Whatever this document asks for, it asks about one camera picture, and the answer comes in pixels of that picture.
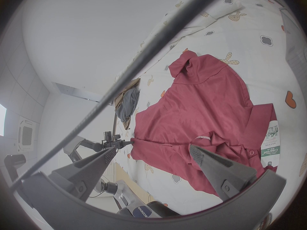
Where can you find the brown garment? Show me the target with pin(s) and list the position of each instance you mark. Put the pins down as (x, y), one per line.
(125, 124)

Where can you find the bed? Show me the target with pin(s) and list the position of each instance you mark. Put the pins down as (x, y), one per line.
(239, 44)

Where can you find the white printed quilt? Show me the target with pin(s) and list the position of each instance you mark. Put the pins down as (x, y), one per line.
(215, 8)

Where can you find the clear plastic box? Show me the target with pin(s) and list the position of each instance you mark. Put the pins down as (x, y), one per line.
(293, 44)

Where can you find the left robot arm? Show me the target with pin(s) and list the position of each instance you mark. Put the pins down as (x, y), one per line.
(91, 146)

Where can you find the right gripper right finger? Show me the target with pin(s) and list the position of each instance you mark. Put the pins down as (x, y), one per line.
(227, 176)

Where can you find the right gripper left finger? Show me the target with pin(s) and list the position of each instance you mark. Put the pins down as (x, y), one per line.
(79, 176)

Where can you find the white ceiling air vent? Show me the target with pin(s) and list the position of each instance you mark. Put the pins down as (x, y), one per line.
(26, 135)

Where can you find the red shirt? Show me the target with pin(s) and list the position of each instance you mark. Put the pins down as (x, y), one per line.
(203, 109)

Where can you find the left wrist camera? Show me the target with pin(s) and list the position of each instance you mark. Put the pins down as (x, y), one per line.
(117, 137)

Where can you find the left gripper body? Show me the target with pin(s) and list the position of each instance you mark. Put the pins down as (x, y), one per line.
(118, 144)

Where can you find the grey garment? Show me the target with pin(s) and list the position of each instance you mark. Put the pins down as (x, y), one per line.
(129, 102)

